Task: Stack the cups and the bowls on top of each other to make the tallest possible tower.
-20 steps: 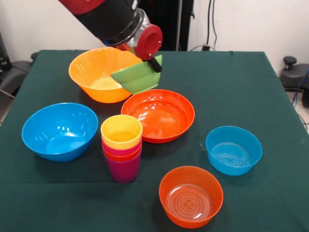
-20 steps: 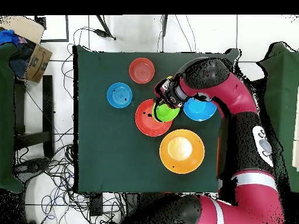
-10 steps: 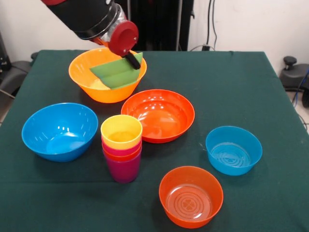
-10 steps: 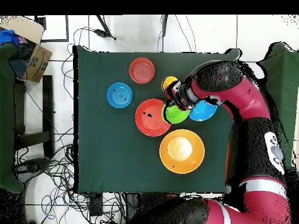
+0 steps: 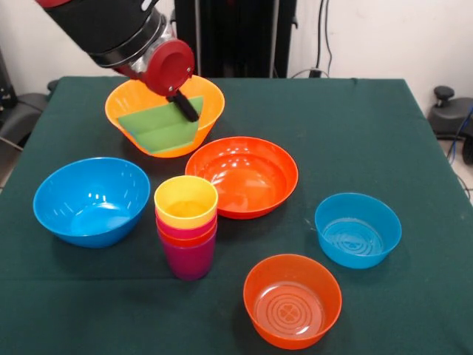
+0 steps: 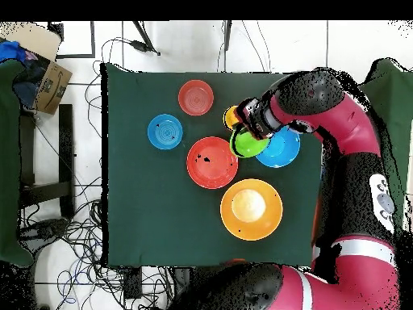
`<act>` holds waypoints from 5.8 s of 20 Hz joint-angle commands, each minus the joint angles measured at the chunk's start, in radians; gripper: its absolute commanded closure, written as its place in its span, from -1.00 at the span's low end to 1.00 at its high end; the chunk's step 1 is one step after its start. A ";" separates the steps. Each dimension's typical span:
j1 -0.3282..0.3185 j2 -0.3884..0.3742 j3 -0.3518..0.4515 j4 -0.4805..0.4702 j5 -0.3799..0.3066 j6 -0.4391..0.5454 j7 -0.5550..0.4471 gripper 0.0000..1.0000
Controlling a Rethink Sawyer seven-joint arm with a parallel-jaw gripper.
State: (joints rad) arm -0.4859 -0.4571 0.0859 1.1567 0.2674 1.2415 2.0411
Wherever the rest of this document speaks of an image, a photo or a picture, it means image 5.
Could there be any small blue plastic bowl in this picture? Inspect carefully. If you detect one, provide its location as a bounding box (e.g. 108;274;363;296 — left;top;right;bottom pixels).
314;192;403;270

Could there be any green plastic bowl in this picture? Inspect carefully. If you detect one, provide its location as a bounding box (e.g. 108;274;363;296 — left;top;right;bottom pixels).
117;95;205;155

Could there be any large orange plastic bowl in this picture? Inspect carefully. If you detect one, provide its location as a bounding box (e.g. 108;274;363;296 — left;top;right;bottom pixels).
104;75;226;159

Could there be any small orange-red ringed bowl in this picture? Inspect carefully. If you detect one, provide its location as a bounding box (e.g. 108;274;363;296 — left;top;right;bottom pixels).
242;254;343;351

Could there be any blue cable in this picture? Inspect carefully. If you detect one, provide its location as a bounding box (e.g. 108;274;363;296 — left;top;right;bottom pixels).
446;106;473;163

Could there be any orange-red plastic cup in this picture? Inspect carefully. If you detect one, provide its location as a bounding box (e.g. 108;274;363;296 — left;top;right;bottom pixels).
156;223;218;249

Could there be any yellow plastic cup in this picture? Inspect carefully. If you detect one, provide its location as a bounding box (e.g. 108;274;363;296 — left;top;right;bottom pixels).
153;175;220;230

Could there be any magenta-red plastic cup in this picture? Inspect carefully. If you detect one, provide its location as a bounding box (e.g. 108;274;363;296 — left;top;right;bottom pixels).
154;210;219;240

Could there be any dark green table cloth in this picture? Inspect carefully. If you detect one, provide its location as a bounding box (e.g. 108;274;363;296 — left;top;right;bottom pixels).
0;75;473;355

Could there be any black rounded floor base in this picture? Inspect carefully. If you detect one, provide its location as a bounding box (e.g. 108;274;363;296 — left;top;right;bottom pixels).
0;92;49;147
427;86;473;166

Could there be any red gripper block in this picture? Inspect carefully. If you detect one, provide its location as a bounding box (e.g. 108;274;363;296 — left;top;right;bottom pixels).
112;38;201;124

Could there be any black wall cable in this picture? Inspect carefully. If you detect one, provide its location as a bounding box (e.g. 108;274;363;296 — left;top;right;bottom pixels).
316;0;333;77

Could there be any large blue plastic bowl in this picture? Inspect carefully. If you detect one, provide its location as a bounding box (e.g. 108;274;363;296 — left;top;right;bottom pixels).
33;157;152;249

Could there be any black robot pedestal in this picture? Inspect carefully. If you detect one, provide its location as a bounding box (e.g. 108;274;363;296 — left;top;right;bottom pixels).
169;0;300;79

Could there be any wide orange-red shallow bowl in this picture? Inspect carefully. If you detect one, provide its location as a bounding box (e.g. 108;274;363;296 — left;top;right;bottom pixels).
184;136;299;220

